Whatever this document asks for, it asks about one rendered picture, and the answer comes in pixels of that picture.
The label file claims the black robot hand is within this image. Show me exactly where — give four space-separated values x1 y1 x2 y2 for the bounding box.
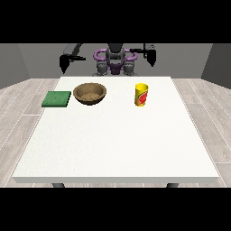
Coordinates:
59 53 87 75
129 47 157 68

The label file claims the green square pad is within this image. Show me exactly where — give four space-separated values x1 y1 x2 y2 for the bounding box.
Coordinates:
41 90 72 108

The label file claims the yellow cup with melon print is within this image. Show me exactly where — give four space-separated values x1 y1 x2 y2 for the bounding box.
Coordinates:
134 83 150 107

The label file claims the brown wooden bowl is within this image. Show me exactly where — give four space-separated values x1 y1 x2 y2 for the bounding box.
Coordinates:
72 82 107 106

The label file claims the grey and purple robot trunk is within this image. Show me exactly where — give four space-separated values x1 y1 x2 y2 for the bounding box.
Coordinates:
92 43 140 78

